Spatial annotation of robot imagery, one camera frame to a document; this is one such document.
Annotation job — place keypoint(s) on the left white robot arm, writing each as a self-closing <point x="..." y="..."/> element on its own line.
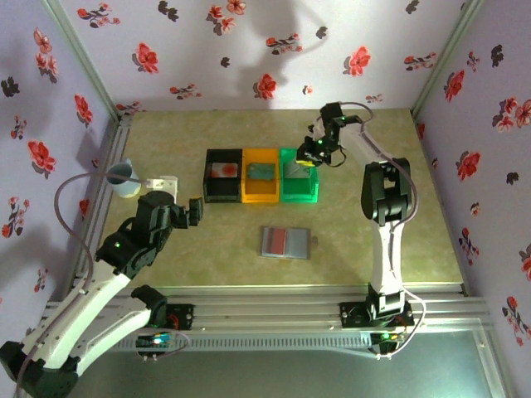
<point x="83" y="307"/>

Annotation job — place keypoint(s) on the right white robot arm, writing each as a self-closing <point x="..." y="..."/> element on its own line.
<point x="388" y="257"/>

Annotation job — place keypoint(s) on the green plastic bin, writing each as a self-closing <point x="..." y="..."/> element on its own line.
<point x="298" y="192"/>

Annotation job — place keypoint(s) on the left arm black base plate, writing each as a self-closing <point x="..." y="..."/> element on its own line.
<point x="184" y="317"/>

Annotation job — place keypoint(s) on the grey card holder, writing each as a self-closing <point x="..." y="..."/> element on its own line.
<point x="296" y="244"/>

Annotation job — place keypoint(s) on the blue-grey cup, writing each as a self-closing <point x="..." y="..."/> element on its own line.
<point x="124" y="188"/>

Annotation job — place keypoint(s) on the aluminium frame post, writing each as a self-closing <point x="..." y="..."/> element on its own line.
<point x="86" y="62"/>
<point x="444" y="58"/>

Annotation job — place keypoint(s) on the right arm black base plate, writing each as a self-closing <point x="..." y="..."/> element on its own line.
<point x="352" y="315"/>

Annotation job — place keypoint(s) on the grey credit card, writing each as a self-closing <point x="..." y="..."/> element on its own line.
<point x="306" y="176"/>
<point x="295" y="170"/>

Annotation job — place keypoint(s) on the orange plastic bin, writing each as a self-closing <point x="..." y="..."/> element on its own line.
<point x="260" y="195"/>

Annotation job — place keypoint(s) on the teal credit card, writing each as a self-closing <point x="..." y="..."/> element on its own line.
<point x="261" y="172"/>

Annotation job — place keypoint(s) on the long aluminium frame rail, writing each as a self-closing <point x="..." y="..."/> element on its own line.
<point x="265" y="311"/>

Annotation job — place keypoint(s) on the black plastic bin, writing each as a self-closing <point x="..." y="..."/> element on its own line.
<point x="222" y="192"/>

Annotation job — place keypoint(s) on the short aluminium side rail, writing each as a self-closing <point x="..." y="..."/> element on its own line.
<point x="117" y="141"/>

